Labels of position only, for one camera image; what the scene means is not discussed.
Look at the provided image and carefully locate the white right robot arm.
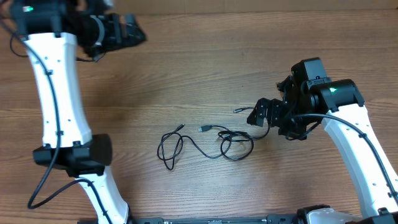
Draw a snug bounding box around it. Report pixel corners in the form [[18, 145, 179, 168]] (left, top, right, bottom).
[[247, 76, 397, 223]]

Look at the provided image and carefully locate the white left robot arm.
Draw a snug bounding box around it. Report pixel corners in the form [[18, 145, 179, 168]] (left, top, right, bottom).
[[9, 1, 146, 223]]

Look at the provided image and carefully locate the black cable with barrel plug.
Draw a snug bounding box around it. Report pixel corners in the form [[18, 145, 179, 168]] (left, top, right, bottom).
[[217, 106, 271, 141]]

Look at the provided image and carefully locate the black usb cable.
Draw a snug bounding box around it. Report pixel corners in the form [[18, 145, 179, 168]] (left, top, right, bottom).
[[157, 123, 254, 171]]

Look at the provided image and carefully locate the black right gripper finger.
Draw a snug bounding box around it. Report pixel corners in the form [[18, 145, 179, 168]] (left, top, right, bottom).
[[254, 98, 275, 112], [247, 110, 267, 126]]

